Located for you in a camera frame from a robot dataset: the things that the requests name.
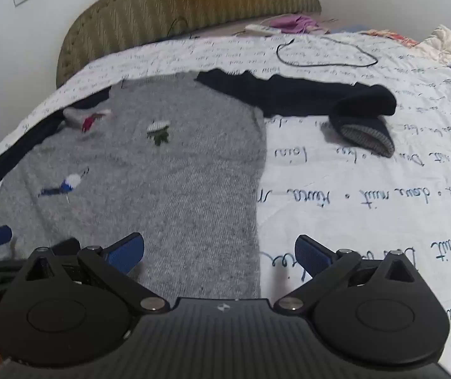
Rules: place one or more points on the olive striped headboard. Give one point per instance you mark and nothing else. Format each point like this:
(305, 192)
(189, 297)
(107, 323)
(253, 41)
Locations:
(170, 8)

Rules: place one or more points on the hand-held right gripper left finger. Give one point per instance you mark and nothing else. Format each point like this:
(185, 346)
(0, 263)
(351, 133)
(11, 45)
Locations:
(126, 254)

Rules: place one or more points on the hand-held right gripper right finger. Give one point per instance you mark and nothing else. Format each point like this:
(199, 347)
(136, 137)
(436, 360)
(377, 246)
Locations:
(312, 257)

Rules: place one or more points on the floral cloth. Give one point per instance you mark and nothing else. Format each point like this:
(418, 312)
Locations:
(391, 36)

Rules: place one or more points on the mauve bed sheet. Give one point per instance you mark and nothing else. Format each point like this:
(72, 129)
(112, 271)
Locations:
(225, 27)

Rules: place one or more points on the grey sweater with navy sleeves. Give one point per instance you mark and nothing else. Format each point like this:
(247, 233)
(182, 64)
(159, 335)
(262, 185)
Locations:
(150, 189)

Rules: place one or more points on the pink cloth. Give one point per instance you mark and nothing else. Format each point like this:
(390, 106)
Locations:
(294, 23)

